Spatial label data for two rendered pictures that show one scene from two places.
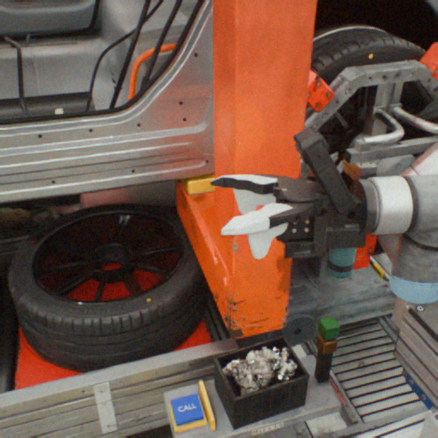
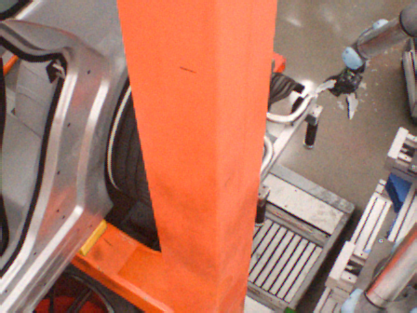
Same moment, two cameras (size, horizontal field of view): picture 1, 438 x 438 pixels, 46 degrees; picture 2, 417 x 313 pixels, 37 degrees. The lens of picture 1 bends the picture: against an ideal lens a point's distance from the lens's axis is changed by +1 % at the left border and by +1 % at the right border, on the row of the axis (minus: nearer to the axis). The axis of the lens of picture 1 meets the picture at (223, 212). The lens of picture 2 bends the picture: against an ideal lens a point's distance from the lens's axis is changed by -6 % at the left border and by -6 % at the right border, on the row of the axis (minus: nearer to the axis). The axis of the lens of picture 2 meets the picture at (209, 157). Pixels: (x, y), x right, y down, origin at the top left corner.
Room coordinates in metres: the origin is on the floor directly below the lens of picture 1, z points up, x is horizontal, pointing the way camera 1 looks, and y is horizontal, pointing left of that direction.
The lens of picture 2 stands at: (0.57, 0.31, 2.65)
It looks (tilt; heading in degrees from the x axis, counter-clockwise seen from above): 59 degrees down; 321
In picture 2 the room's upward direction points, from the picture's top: 1 degrees counter-clockwise
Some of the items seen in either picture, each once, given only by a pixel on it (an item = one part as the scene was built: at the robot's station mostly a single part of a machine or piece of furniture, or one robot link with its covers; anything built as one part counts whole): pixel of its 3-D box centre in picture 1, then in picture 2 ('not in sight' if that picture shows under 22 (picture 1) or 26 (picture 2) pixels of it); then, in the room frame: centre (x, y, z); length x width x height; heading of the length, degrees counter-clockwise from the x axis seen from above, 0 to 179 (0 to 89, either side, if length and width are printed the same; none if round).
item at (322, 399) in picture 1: (251, 401); not in sight; (0.84, -0.07, 0.44); 0.43 x 0.17 x 0.03; 107
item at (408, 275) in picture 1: (417, 255); not in sight; (0.59, -0.28, 1.12); 0.11 x 0.08 x 0.11; 6
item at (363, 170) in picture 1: (359, 167); (252, 190); (1.21, -0.36, 0.93); 0.09 x 0.05 x 0.05; 17
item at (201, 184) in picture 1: (202, 176); (79, 227); (1.55, 0.07, 0.71); 0.14 x 0.14 x 0.05; 17
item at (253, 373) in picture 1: (259, 379); not in sight; (0.85, -0.09, 0.51); 0.20 x 0.14 x 0.13; 111
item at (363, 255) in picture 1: (348, 238); not in sight; (1.49, -0.46, 0.48); 0.16 x 0.12 x 0.17; 17
